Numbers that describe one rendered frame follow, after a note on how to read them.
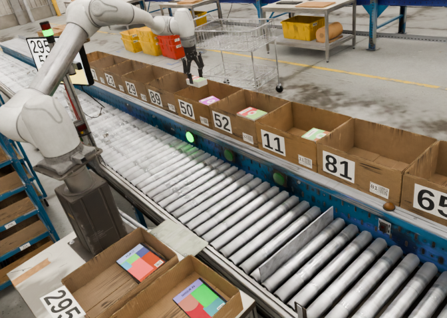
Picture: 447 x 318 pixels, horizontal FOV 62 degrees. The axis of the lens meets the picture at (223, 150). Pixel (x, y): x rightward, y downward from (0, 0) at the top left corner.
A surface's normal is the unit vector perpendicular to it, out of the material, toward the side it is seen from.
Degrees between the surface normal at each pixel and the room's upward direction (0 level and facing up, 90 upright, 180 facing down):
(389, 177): 90
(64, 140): 92
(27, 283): 0
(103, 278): 1
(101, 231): 90
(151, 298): 89
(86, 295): 1
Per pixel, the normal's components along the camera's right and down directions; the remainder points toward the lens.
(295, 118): -0.75, 0.43
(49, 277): -0.16, -0.85
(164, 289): 0.68, 0.24
